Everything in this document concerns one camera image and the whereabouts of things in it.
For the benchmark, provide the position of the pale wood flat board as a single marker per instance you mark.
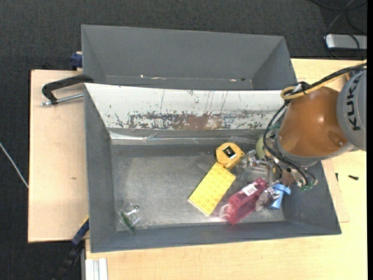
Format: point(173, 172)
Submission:
point(55, 162)

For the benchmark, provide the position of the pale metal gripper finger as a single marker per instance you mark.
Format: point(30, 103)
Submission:
point(268, 193)
point(264, 203)

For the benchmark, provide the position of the grey metal bin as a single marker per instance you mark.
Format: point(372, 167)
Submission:
point(163, 179)

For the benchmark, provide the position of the yellow studded flat block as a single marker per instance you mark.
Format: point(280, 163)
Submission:
point(212, 189)

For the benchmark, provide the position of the clear glass thing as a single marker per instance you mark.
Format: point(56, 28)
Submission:
point(129, 217)

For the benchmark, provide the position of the light blue plastic toy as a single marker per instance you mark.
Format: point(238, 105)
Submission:
point(282, 192)

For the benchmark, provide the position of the clear plastic piece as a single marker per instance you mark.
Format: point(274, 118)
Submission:
point(250, 160)

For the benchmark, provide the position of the pale green ball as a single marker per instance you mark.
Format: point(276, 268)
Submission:
point(260, 149)

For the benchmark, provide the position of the small black screw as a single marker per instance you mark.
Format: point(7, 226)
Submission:
point(353, 177)

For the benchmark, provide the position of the yellow tape measure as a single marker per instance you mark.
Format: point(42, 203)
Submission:
point(228, 154)

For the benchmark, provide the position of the pink clear plastic box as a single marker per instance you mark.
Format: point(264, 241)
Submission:
point(243, 204)

